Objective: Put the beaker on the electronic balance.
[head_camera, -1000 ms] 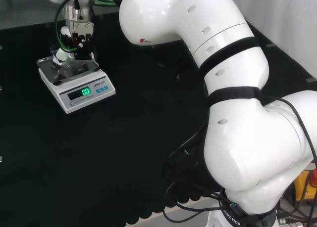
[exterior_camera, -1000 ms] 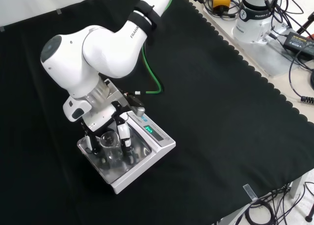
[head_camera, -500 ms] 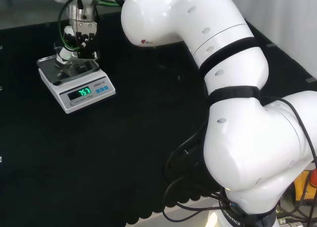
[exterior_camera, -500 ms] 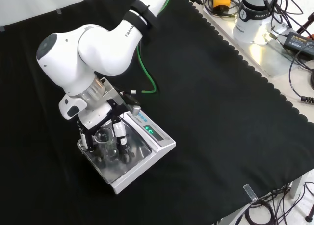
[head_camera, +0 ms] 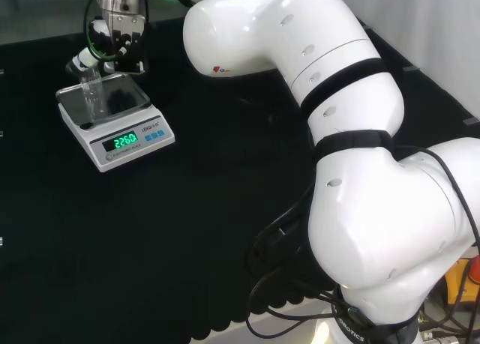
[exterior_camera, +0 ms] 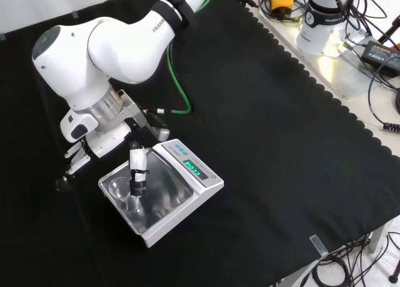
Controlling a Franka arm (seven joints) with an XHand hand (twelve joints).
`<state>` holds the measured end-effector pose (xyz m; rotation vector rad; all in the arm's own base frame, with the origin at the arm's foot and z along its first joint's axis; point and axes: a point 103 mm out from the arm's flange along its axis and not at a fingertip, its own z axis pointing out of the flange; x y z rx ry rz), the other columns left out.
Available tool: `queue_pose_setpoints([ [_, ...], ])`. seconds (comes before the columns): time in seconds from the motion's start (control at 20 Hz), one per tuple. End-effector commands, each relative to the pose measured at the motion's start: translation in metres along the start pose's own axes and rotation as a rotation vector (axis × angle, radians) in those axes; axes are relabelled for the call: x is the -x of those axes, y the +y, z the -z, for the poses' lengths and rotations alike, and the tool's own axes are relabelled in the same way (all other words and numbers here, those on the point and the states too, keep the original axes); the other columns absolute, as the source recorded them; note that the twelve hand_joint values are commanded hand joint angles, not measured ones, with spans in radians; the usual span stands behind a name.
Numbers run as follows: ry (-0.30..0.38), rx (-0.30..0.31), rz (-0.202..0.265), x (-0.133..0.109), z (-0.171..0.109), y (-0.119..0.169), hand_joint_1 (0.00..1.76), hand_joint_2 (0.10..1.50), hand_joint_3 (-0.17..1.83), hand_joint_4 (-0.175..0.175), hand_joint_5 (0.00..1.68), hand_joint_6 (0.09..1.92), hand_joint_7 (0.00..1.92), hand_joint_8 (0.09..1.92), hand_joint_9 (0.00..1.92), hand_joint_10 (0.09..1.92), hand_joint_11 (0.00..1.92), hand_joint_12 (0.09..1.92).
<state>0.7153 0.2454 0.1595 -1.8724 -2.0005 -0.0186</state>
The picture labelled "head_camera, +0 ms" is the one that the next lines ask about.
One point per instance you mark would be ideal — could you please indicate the black bench cloth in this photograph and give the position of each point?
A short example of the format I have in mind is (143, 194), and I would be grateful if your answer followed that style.
(168, 228)

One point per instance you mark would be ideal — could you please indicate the white electronic balance steel pan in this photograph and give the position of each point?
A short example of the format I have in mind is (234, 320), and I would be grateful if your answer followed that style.
(127, 145)

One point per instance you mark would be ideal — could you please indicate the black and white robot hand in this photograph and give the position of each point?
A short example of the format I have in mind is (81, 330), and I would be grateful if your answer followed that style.
(127, 40)

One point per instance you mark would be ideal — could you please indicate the yellow stop button box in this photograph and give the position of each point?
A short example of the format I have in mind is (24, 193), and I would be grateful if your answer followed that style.
(463, 280)

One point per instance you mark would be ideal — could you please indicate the clear glass beaker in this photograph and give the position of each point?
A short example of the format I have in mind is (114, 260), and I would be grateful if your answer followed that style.
(93, 93)

